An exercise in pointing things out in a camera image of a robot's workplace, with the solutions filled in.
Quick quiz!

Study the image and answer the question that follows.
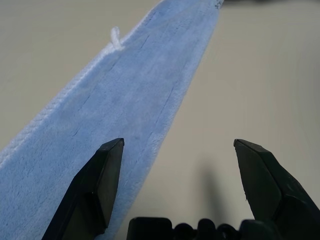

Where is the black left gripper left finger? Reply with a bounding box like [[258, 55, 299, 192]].
[[41, 137, 125, 240]]

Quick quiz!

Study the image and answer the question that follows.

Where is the light blue towel white trim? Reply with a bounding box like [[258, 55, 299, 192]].
[[0, 0, 225, 240]]

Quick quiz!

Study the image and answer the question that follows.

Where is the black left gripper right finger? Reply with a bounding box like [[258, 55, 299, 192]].
[[233, 138, 320, 240]]

